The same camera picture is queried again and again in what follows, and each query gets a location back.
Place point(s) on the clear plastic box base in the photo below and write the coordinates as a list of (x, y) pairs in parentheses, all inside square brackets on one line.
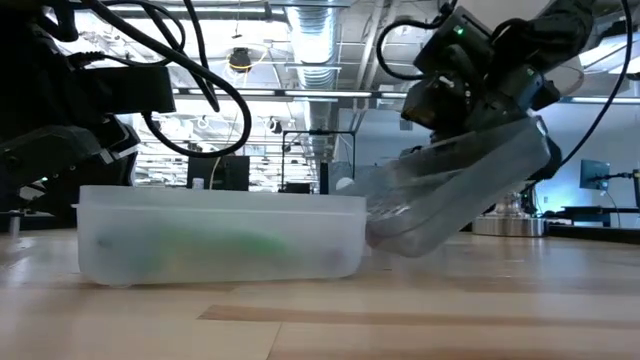
[(225, 210)]

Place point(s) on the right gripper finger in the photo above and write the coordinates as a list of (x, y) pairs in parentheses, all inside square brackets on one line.
[(552, 162), (465, 136)]

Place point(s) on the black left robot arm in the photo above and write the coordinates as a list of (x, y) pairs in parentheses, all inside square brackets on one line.
[(30, 75)]

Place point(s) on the black box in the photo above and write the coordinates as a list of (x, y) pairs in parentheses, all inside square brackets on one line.
[(230, 172)]

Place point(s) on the dark desk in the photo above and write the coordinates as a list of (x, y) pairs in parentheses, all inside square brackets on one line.
[(590, 210)]

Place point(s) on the black rack frame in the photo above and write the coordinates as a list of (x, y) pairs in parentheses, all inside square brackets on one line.
[(318, 131)]

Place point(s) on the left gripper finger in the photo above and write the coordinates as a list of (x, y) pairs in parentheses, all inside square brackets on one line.
[(50, 212)]

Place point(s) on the grey tinted box lid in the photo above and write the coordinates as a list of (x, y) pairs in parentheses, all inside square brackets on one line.
[(450, 200)]

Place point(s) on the white bottle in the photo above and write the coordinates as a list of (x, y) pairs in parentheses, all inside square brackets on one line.
[(198, 184)]

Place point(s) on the computer monitor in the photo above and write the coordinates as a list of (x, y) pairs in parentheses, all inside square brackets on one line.
[(594, 175)]

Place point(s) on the silver ceiling duct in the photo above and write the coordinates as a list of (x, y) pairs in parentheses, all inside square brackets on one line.
[(315, 45)]

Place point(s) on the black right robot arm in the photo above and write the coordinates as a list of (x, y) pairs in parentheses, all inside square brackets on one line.
[(555, 30)]

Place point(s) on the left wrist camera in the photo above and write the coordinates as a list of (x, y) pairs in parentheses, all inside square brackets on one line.
[(125, 90)]

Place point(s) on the black ceiling device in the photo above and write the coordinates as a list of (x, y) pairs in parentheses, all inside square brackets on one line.
[(240, 59)]

